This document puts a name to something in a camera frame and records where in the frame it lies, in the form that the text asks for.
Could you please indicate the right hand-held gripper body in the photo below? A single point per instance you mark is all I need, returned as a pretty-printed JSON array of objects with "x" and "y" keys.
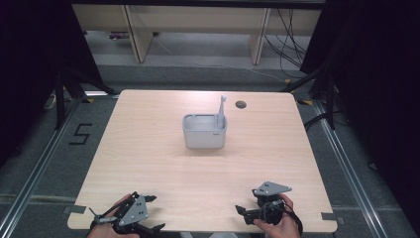
[{"x": 270, "y": 188}]

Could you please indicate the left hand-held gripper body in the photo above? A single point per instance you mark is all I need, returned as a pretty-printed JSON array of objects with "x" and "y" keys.
[{"x": 133, "y": 210}]

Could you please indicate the white plastic holder box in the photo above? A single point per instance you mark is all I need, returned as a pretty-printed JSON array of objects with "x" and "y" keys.
[{"x": 204, "y": 139}]

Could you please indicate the white electric toothbrush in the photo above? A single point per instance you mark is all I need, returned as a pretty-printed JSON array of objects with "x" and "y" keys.
[{"x": 221, "y": 114}]

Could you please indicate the person's right hand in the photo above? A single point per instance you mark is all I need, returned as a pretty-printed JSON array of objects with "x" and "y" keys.
[{"x": 280, "y": 229}]

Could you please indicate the person's left hand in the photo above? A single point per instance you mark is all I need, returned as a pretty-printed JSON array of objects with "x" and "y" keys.
[{"x": 102, "y": 233}]

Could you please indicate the yellow black floor tape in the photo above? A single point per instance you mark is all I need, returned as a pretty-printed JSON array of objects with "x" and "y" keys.
[
  {"x": 305, "y": 102},
  {"x": 87, "y": 100}
]

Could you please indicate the black metal stand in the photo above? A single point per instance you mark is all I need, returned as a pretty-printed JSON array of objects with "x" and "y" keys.
[
  {"x": 330, "y": 99},
  {"x": 60, "y": 102}
]

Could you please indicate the black curtain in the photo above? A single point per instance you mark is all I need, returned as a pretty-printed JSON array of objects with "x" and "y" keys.
[
  {"x": 29, "y": 66},
  {"x": 376, "y": 82}
]

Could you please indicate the beige wooden furniture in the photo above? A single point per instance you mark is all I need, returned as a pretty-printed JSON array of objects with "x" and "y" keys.
[{"x": 198, "y": 18}]

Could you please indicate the metal floor rail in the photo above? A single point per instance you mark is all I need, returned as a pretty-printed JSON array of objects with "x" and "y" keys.
[
  {"x": 350, "y": 172},
  {"x": 36, "y": 172}
]

